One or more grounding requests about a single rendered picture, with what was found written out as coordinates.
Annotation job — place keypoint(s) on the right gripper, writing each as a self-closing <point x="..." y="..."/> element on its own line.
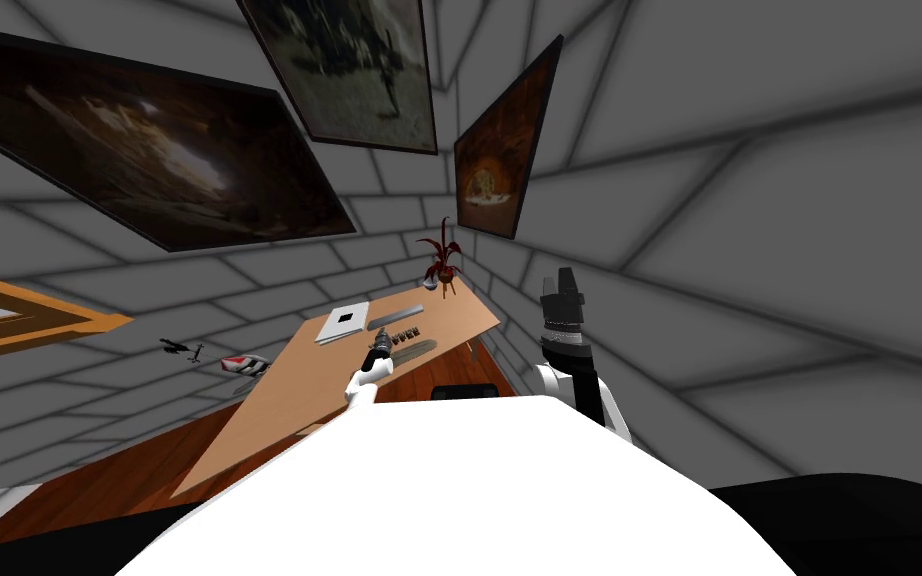
<point x="563" y="310"/>

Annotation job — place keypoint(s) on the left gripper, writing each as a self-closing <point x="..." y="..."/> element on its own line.
<point x="381" y="342"/>

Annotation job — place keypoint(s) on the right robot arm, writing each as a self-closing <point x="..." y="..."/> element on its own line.
<point x="585" y="388"/>

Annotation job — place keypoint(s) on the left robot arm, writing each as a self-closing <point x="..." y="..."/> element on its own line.
<point x="366" y="384"/>

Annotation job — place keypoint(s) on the row of small dark pieces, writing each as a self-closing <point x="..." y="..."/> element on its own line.
<point x="405" y="333"/>

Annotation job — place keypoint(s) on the grey flat bar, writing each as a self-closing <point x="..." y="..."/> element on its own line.
<point x="395" y="317"/>

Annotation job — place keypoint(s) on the white closed laptop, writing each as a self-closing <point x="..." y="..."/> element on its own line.
<point x="342" y="322"/>

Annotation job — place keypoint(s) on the red potted plant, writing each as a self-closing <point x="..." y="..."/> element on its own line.
<point x="442" y="260"/>

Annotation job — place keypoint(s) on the light brown wooden desk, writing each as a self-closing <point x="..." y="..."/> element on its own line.
<point x="285" y="400"/>

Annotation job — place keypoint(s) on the brown orange framed picture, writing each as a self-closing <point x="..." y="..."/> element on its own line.
<point x="497" y="168"/>

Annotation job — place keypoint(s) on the red white toy helicopter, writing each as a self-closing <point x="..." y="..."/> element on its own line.
<point x="243" y="366"/>

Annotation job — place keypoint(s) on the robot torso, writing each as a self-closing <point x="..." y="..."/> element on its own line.
<point x="461" y="496"/>

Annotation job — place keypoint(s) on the grey framed picture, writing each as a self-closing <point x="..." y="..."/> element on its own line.
<point x="349" y="72"/>

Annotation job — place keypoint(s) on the large dark cave picture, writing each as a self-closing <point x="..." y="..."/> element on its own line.
<point x="133" y="152"/>

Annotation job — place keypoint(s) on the orange framed window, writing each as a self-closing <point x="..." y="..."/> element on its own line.
<point x="5" y="320"/>

